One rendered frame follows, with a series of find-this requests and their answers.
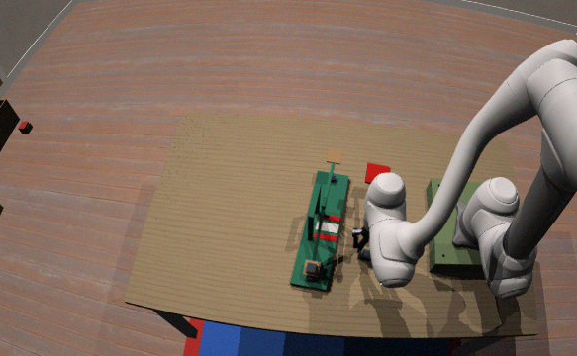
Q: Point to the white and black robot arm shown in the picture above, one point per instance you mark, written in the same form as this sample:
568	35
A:
545	85

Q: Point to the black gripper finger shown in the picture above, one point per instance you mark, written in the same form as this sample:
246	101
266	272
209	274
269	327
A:
359	245

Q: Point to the red flat square plate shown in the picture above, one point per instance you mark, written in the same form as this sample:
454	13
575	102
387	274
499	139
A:
373	170

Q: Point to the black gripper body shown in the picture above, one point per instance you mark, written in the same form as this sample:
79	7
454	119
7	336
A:
364	233

